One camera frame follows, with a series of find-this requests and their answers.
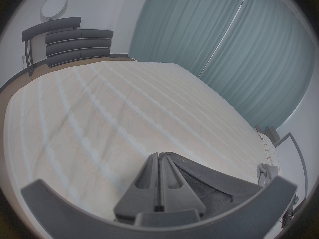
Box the bed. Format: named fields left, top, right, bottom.
left=4, top=60, right=306, bottom=223

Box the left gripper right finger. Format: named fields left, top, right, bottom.
left=159, top=153, right=205, bottom=217

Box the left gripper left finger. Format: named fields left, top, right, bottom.
left=113, top=153, right=159, bottom=220

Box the black T-shirt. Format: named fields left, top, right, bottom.
left=159, top=152, right=265, bottom=210

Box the black chest of drawers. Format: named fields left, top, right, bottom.
left=45, top=29, right=114, bottom=68

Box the grey bedside table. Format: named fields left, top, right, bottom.
left=255, top=125, right=279, bottom=141

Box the white printed pillow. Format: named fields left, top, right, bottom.
left=258, top=132, right=281, bottom=169

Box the grey garment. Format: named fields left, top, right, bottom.
left=257, top=163, right=278, bottom=186

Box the blue-green curtain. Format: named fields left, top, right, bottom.
left=199, top=0, right=317, bottom=130
left=128, top=0, right=250, bottom=78

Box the round white mirror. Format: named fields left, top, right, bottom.
left=40, top=0, right=68, bottom=19

